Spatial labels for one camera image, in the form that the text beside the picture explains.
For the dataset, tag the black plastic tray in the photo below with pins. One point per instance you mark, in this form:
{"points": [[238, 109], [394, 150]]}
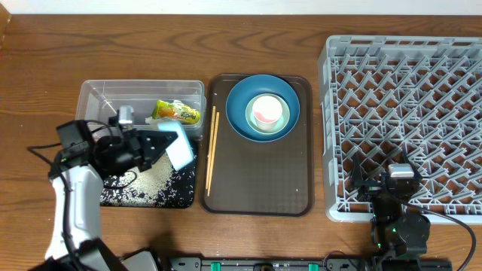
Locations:
{"points": [[184, 188]]}

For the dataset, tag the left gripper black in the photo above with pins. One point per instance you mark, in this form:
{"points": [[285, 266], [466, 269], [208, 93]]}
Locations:
{"points": [[132, 141]]}

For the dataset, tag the pink plastic cup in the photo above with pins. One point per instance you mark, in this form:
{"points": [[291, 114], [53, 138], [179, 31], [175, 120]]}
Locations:
{"points": [[267, 110]]}

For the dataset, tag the white paper napkin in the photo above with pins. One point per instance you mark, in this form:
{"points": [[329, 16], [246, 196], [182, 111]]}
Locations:
{"points": [[151, 121]]}

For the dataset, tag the light blue small bowl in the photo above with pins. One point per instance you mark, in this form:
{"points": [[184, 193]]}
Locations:
{"points": [[179, 152]]}

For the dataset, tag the grey plastic dishwasher rack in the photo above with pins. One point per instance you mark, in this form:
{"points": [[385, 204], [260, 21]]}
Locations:
{"points": [[388, 97]]}

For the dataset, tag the clear plastic waste bin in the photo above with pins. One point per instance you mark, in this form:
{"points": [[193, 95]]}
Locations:
{"points": [[101, 99]]}

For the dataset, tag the spilled white rice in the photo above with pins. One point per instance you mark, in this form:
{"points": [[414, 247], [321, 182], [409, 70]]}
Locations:
{"points": [[150, 180]]}

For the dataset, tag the large dark blue bowl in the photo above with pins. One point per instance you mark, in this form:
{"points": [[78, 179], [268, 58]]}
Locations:
{"points": [[245, 91]]}

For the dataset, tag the brown plastic serving tray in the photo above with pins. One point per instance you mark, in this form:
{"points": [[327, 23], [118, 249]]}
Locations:
{"points": [[261, 178]]}

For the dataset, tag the mint green small bowl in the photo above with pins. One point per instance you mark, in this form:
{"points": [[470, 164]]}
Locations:
{"points": [[282, 123]]}

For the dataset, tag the wooden chopstick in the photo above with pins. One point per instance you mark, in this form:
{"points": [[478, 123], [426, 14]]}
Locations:
{"points": [[211, 142], [213, 150]]}

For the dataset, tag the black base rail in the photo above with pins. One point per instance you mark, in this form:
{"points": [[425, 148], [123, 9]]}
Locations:
{"points": [[329, 264]]}

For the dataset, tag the wooden chopstick left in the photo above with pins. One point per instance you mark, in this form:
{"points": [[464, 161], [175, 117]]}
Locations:
{"points": [[211, 142]]}

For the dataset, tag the wooden chopstick right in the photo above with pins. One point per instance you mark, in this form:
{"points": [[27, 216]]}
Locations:
{"points": [[213, 150]]}

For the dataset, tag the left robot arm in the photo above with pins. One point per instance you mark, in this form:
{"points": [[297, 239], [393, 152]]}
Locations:
{"points": [[78, 173]]}

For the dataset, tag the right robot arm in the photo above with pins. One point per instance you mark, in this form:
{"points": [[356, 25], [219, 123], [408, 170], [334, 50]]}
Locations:
{"points": [[401, 237]]}

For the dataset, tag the green yellow snack wrapper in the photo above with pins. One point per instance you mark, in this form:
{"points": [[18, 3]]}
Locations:
{"points": [[176, 110]]}

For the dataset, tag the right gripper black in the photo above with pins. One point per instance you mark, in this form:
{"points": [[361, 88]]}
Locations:
{"points": [[371, 188]]}

